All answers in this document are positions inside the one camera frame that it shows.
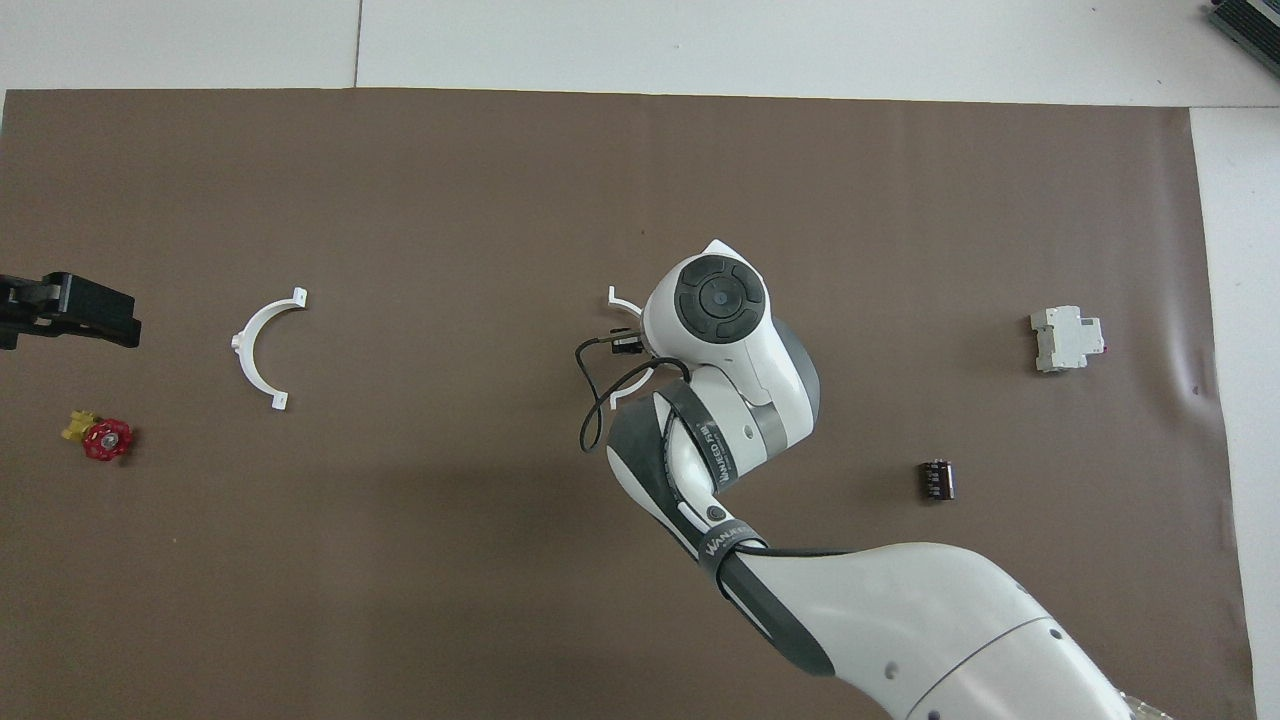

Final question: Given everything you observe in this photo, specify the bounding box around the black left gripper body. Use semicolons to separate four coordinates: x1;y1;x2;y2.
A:
0;272;141;351

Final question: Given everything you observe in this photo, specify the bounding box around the white half-ring pipe clamp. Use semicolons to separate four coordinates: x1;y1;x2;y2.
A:
607;285;651;411
230;288;309;411

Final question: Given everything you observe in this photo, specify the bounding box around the red and yellow valve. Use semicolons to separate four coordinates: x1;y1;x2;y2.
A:
62;408;134;462

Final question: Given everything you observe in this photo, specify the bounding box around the brown paper table mat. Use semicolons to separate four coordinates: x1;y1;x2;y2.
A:
0;88;1259;720

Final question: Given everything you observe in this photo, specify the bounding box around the white circuit breaker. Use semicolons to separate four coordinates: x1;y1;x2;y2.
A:
1030;305;1107;374

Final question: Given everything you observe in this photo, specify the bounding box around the dark grey ribbed device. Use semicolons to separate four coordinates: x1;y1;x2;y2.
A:
1205;0;1280;53

